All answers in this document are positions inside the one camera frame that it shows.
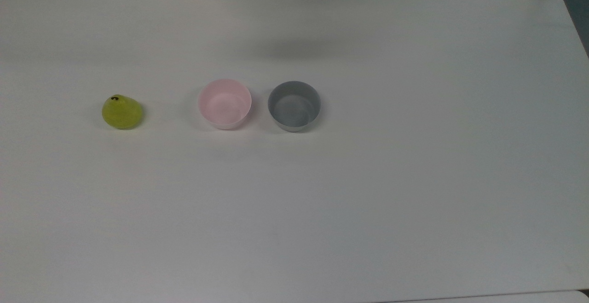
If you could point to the grey plastic bowl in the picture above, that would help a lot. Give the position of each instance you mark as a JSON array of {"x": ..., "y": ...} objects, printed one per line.
[{"x": 294, "y": 107}]

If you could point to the yellow-green pear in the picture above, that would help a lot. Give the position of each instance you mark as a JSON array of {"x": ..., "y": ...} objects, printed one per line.
[{"x": 122, "y": 114}]

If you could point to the pink plastic bowl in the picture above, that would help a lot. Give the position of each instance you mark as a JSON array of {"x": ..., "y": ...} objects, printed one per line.
[{"x": 224, "y": 105}]

